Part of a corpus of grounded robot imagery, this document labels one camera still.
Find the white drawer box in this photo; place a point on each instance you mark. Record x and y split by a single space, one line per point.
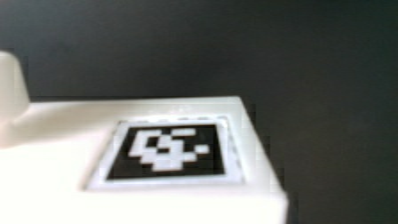
131 162

